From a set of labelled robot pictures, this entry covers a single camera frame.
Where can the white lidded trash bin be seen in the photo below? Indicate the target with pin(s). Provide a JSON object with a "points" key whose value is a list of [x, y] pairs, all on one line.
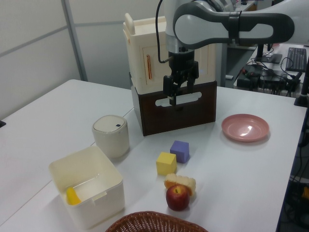
{"points": [[111, 135]]}

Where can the black clamp pole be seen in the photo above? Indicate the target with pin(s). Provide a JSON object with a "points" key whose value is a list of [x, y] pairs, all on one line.
{"points": [[304, 87]]}

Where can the yellow banana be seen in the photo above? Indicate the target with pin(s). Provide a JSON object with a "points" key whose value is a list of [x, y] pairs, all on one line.
{"points": [[72, 197]]}

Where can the pink plate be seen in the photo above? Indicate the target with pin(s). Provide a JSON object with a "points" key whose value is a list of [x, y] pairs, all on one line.
{"points": [[245, 127]]}

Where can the black keyboard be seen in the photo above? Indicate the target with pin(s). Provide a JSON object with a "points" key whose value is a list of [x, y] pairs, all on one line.
{"points": [[296, 59]]}

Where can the purple foam cube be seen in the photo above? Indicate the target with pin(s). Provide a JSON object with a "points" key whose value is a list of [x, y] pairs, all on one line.
{"points": [[179, 151]]}

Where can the toy bread piece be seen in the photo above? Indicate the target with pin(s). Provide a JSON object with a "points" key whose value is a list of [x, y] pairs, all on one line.
{"points": [[186, 181]]}

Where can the orange slice toy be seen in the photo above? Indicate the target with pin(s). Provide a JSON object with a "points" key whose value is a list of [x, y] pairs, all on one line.
{"points": [[169, 183]]}

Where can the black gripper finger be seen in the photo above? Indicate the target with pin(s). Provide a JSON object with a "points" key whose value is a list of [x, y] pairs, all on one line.
{"points": [[190, 82], [170, 89]]}

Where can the brown wicker basket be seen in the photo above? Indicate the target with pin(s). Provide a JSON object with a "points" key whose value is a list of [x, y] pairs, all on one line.
{"points": [[154, 223]]}

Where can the white open plastic box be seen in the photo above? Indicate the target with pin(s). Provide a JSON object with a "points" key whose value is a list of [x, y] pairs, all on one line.
{"points": [[89, 186]]}

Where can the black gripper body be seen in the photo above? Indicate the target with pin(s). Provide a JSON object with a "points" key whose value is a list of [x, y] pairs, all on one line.
{"points": [[181, 63]]}

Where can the black monitor stand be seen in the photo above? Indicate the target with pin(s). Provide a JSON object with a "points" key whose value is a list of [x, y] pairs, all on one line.
{"points": [[264, 56]]}

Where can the cream toy kitchen cabinet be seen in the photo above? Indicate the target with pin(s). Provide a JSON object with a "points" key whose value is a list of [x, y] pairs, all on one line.
{"points": [[144, 48]]}

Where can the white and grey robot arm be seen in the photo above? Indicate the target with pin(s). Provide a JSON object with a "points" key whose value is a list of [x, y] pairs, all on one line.
{"points": [[207, 21]]}

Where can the red apple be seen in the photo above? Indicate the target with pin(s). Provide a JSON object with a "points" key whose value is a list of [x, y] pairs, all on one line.
{"points": [[177, 197]]}

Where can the dark brown wooden crate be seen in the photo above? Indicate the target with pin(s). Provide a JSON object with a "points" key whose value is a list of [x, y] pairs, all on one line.
{"points": [[178, 113]]}

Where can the yellow foam cube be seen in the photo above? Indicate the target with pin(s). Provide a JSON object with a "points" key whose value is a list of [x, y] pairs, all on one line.
{"points": [[166, 163]]}

